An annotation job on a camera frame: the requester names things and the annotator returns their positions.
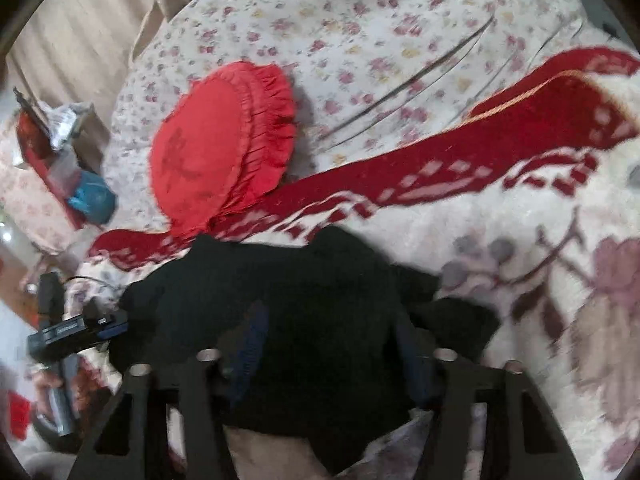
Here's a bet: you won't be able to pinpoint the black pants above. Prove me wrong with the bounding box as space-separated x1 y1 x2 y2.
110 226 500 474

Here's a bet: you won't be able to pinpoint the person's left hand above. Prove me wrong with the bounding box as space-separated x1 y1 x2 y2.
29 365 100 422

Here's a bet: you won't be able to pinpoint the blue plastic bag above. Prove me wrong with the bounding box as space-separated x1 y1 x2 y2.
66 170 117 226

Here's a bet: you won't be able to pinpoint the red hanging bag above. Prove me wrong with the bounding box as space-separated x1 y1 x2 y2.
16 110 85 230

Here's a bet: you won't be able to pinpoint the red white plush blanket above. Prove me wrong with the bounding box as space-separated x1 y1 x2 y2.
62 45 640 480

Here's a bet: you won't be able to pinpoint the red heart ruffled pillow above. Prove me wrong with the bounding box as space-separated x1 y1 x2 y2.
149 62 296 237

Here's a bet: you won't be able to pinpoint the beige curtain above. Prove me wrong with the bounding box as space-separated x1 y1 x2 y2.
4 0 189 124

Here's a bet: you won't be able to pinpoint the floral white quilt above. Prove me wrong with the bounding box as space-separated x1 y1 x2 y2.
104 0 612 231

